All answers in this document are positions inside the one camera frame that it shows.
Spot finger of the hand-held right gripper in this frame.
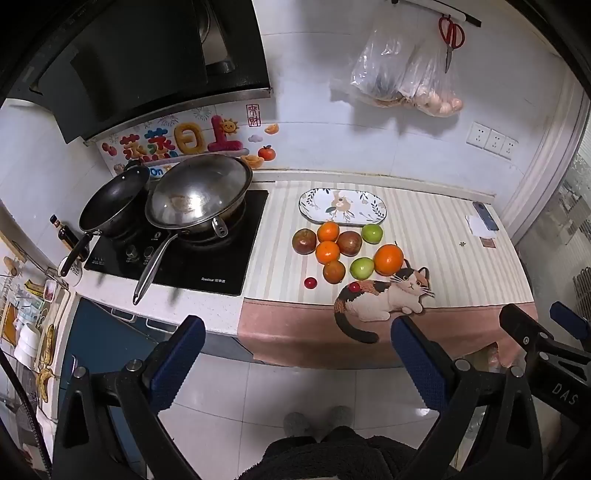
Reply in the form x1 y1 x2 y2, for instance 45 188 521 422
549 301 591 344
499 303 591 370

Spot stainless steel wok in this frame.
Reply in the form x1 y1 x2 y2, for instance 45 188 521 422
133 154 254 306

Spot orange brown tomato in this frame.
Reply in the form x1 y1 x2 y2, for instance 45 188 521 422
322 260 346 284

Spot clear plastic bag dark contents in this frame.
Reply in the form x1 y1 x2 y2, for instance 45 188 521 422
330 18 419 109

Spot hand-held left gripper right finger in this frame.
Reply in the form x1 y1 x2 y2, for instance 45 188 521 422
390 315 543 480

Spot frosted glass door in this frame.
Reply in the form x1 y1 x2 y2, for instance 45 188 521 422
515 152 591 333

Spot black range hood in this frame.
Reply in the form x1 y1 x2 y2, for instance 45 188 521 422
0 0 271 144

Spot colourful character wall sticker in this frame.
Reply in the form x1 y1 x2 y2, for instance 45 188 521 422
102 115 250 177

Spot red handled scissors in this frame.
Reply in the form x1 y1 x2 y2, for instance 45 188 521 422
438 14 466 73

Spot large orange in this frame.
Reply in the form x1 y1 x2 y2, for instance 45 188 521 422
373 244 404 277

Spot blue smartphone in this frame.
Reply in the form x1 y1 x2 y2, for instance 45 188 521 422
472 200 500 232

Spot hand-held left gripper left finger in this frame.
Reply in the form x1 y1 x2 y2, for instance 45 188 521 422
52 315 207 480

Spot white paper sheet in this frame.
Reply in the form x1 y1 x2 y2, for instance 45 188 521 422
465 213 497 238

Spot striped tablecloth with pink border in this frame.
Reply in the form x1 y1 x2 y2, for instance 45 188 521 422
236 178 539 370

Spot black braided cable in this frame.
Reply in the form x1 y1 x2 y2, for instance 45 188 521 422
0 342 52 480

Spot clear plastic bag of eggs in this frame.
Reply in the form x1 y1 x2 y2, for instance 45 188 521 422
402 37 464 118

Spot calico cat shaped mat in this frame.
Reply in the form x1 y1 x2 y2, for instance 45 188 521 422
333 266 436 344

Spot dark sauce bottle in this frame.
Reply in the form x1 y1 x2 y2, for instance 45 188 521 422
50 215 86 264

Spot black induction cooktop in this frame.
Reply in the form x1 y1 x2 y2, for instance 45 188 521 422
83 187 269 297

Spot metal wire rack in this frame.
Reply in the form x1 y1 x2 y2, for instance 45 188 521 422
0 258 72 370

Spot black wall rail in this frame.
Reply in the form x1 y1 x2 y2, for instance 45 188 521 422
385 0 482 27

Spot black frying pan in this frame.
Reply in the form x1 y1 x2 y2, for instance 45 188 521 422
58 165 151 278

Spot grey slipper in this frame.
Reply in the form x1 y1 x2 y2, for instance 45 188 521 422
283 412 315 438
329 405 354 428

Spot person's dark fleece clothing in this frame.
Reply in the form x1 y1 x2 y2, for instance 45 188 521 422
235 425 426 480

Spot white bowl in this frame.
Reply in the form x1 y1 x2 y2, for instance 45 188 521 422
13 322 41 361

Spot oval patterned plate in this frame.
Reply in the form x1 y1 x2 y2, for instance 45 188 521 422
298 188 387 225

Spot white door frame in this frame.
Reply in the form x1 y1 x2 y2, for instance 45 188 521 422
501 78 591 241

